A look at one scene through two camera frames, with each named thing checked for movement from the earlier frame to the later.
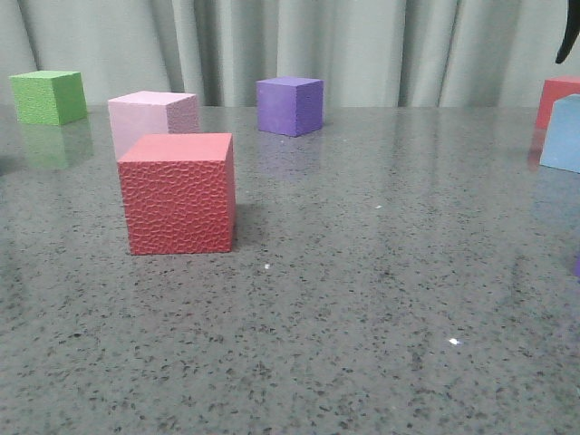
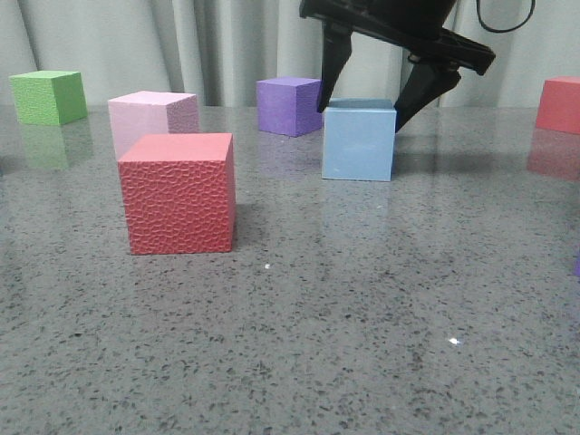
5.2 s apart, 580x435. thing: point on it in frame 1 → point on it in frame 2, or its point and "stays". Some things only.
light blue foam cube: (561, 148) → (359, 139)
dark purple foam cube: (289, 105) stays
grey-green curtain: (367, 53) stays
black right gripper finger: (572, 31) → (419, 24)
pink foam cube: (151, 112) stays
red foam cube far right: (553, 90) stays
